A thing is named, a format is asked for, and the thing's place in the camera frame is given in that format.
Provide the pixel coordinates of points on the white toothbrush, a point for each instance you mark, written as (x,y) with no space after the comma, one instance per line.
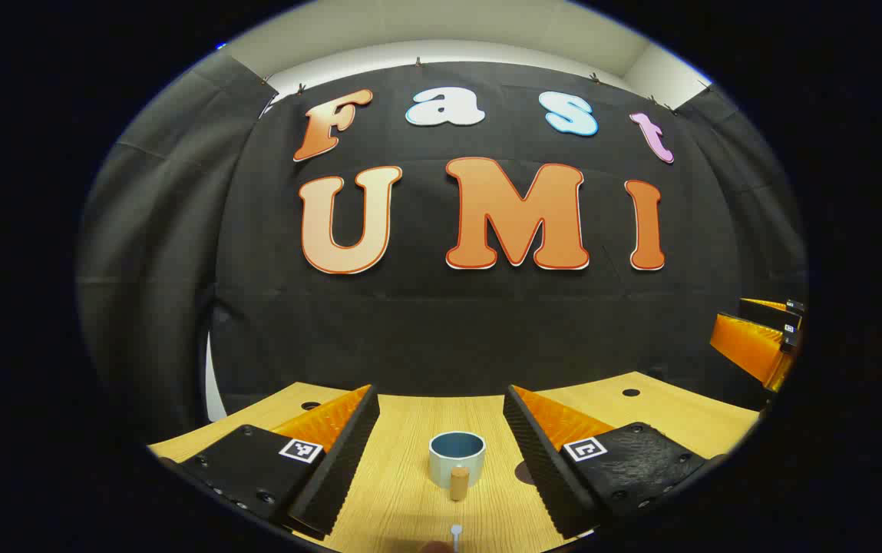
(456,538)

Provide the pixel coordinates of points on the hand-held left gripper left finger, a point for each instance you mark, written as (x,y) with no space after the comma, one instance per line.
(341,461)

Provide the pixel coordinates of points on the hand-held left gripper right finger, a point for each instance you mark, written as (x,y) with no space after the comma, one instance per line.
(540,461)

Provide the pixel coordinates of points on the dark brown round coaster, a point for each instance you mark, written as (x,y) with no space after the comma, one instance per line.
(523,472)

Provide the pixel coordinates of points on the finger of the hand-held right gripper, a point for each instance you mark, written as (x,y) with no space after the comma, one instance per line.
(751,346)
(771,313)

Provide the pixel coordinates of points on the wooden desktop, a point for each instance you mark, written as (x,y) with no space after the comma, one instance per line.
(402,484)

